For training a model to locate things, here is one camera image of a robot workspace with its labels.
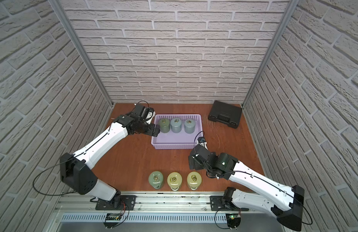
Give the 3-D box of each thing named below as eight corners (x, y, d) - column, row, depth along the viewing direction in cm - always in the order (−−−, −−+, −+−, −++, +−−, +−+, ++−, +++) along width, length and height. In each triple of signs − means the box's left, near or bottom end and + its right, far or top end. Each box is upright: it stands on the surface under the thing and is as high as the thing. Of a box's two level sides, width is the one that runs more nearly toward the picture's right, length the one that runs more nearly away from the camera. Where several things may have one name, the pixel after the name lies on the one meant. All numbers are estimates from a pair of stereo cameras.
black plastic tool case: (206, 121, 111) (207, 116, 106) (213, 103, 124) (215, 97, 119) (236, 130, 106) (239, 125, 100) (240, 110, 119) (243, 105, 114)
